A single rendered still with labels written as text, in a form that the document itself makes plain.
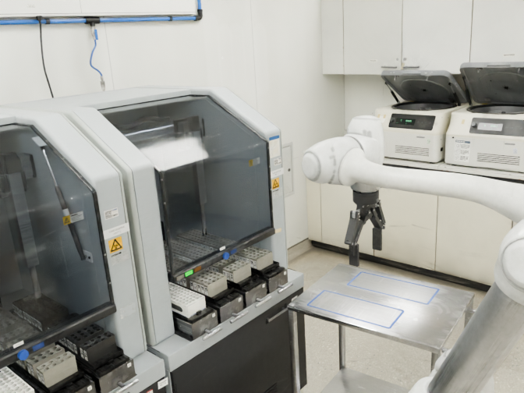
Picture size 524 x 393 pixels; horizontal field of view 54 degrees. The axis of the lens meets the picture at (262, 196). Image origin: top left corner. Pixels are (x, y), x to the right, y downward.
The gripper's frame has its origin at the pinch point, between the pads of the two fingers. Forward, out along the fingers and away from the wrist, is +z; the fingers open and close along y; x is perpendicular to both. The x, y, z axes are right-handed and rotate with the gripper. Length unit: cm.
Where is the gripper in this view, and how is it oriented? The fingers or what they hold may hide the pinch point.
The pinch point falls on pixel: (366, 253)
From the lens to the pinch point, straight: 159.3
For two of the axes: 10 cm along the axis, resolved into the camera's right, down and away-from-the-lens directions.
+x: -7.5, -1.5, 6.4
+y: 6.5, -2.6, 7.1
